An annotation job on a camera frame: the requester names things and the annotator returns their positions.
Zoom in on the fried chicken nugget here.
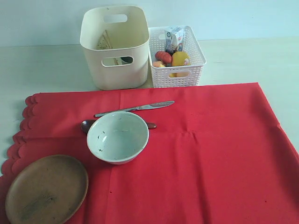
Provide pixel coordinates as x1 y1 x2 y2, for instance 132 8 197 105
152 61 165 68

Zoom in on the silver table knife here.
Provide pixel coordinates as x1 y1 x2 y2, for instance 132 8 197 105
94 100 175 118

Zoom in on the yellow cheese wedge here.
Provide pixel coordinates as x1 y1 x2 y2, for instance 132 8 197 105
159 64 181 78

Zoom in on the stainless steel cup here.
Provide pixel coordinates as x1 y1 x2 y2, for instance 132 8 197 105
121 56 133 65

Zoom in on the red sausage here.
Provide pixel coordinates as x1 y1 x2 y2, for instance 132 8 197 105
155 51 172 64

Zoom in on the large cream plastic bin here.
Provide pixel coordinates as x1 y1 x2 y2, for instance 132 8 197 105
80 6 150 90

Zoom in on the dark wooden spoon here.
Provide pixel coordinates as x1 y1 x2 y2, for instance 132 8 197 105
80 119 157 134

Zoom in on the small milk carton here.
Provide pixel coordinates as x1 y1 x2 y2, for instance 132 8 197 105
164 26 185 55

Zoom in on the red tablecloth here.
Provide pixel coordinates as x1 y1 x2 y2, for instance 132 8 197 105
0 83 299 224

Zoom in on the white ceramic bowl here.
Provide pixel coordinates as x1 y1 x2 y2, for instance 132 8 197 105
87 112 150 165

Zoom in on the brown wooden plate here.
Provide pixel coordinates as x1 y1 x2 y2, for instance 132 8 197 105
5 154 88 224

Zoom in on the yellow lemon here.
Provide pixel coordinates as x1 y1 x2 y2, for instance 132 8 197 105
171 51 191 67

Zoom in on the white woven plastic basket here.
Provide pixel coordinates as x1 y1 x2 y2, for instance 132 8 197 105
149 26 206 88

